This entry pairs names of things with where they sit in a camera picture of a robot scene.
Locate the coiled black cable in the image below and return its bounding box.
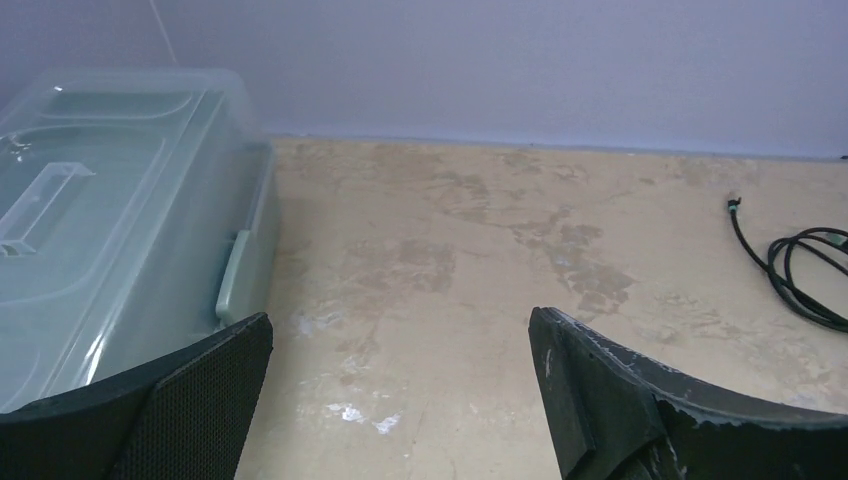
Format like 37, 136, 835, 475
725, 195, 848, 334

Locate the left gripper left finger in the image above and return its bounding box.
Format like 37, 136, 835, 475
1, 313, 273, 479

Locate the translucent green storage box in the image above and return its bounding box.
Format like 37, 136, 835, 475
1, 68, 279, 413

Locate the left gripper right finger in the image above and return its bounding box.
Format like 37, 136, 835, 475
528, 307, 847, 479

